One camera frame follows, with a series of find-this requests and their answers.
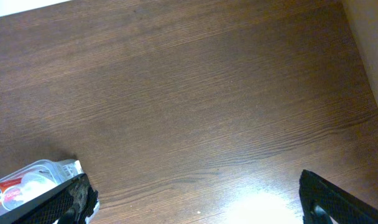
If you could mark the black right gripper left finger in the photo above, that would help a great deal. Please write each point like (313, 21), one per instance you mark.
(72, 202)

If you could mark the white Calamol lotion bottle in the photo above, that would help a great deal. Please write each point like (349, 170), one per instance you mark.
(34, 185)

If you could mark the clear plastic container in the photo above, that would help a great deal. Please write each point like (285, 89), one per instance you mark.
(59, 172)

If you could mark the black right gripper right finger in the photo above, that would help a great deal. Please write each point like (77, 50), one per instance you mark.
(324, 202)

